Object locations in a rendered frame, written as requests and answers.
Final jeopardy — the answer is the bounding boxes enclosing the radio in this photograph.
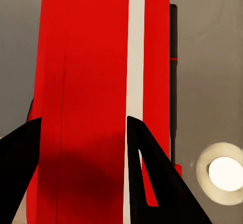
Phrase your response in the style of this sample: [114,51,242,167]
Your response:
[26,0,182,224]

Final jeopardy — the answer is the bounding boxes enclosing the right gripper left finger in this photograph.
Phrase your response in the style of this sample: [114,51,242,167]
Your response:
[0,117,42,224]

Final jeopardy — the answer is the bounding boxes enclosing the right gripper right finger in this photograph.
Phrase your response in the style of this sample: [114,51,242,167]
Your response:
[127,116,212,224]

